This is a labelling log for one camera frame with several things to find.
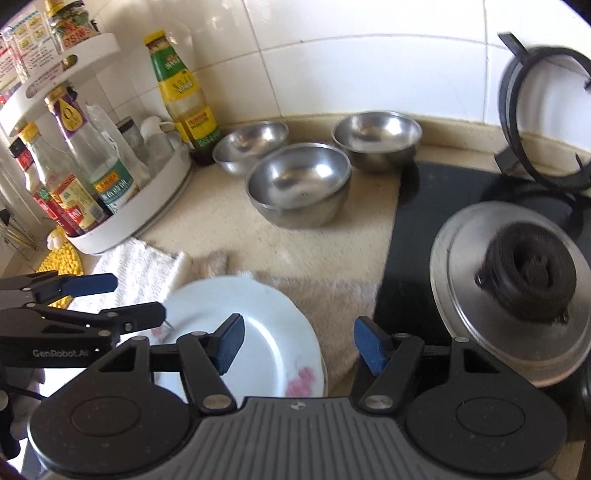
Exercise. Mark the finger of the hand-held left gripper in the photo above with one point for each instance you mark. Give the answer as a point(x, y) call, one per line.
point(90, 284)
point(134, 317)

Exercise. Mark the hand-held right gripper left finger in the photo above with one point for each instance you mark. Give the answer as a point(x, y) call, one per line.
point(228, 344)

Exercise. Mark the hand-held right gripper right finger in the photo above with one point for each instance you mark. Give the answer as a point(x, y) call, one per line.
point(369, 346)

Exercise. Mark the white plate pink flower print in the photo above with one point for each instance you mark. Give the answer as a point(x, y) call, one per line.
point(277, 323)

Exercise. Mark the stainless steel bowl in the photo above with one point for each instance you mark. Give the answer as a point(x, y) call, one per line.
point(376, 136)
point(298, 184)
point(251, 147)

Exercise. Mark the yellow knitted mat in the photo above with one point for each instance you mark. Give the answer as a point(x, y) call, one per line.
point(60, 265)

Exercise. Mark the white towel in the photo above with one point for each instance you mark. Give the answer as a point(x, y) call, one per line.
point(134, 267)

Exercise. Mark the sauce bottle red label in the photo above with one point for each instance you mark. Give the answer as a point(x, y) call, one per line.
point(71, 205)

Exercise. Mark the white two-tier round rack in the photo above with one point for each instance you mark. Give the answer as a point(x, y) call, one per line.
point(138, 205)

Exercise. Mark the clear bottle purple neck label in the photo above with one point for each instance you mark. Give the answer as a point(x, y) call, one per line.
point(113, 184)

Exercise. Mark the steel pot lid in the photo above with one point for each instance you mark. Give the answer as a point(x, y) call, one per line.
point(461, 277)

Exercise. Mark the dark bottle red label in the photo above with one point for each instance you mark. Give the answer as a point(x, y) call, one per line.
point(27, 170)

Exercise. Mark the glass jar dark lid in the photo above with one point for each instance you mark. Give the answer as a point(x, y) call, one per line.
point(131, 147)

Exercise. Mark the white seasoning container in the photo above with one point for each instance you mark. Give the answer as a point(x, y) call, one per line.
point(159, 141)

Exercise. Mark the black glass gas stove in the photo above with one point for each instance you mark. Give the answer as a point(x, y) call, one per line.
point(425, 194)

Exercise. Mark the black burner cap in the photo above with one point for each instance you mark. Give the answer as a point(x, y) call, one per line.
point(526, 272)

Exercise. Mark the tall sauce bottle yellow-green label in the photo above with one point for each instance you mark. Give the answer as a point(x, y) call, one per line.
point(182, 92)

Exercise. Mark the clear packet printed label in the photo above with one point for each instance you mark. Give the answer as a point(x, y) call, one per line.
point(32, 46)

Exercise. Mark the spice jar colourful label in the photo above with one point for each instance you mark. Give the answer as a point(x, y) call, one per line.
point(74, 23)

